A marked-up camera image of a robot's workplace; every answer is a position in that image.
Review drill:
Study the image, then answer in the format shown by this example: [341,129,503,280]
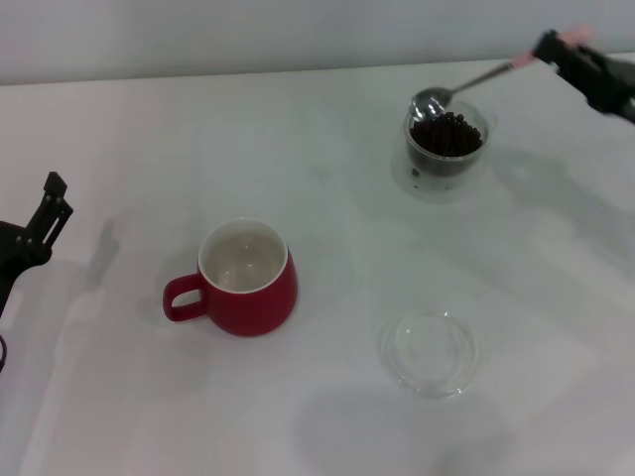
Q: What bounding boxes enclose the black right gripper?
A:
[534,30,635,125]

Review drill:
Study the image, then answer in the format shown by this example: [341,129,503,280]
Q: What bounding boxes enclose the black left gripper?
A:
[0,172,74,318]

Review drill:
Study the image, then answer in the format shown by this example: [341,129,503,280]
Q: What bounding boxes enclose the pink-handled metal spoon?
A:
[407,24,595,122]

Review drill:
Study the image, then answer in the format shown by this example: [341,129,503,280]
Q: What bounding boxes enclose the red ceramic mug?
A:
[162,217,300,338]

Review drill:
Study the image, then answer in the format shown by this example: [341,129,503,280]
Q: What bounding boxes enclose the pile of coffee beans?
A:
[409,112,482,178]

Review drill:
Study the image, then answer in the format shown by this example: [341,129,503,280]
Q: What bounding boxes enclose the clear glass saucer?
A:
[379,309,483,400]

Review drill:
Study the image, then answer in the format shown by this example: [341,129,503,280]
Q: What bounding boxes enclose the clear double-wall glass cup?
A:
[391,98,490,203]

